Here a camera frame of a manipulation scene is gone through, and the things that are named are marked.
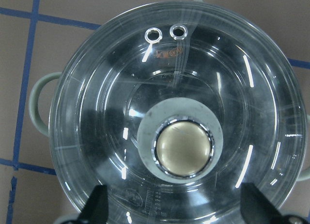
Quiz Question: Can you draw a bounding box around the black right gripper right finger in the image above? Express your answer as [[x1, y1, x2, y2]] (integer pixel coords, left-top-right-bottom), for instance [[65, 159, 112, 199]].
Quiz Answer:
[[241, 183, 285, 224]]

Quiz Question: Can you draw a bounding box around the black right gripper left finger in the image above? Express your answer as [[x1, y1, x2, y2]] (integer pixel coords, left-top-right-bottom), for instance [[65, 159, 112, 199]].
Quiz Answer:
[[77, 185, 108, 224]]

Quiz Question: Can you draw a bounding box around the glass pot lid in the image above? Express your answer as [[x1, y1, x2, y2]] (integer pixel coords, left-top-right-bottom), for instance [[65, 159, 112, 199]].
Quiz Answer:
[[49, 1, 307, 224]]

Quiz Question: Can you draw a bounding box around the grey-green cooking pot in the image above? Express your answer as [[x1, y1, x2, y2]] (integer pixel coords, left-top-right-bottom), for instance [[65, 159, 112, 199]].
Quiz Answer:
[[31, 72, 310, 224]]

